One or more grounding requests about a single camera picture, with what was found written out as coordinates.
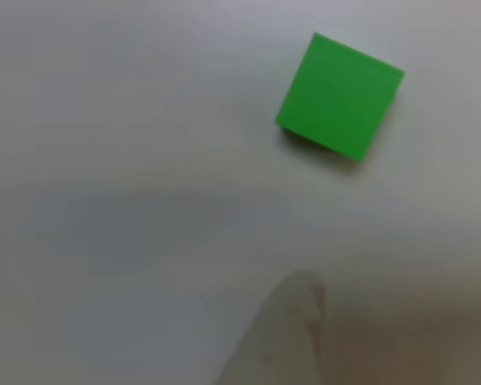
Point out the green cube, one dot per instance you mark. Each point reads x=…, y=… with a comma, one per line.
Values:
x=338, y=98

